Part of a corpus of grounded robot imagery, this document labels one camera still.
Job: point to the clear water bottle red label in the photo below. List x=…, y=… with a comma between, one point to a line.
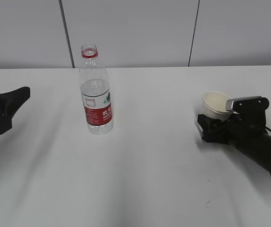
x=95, y=91

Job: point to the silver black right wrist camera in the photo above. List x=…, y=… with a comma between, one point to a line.
x=251, y=109

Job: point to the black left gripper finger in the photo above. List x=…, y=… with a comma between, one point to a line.
x=10, y=102

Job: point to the white paper cup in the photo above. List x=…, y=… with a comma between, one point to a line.
x=214, y=105

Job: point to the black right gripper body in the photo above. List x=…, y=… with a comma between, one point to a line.
x=239, y=133

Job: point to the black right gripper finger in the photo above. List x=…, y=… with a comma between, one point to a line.
x=210, y=126

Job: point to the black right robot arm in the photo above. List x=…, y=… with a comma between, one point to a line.
x=260, y=155

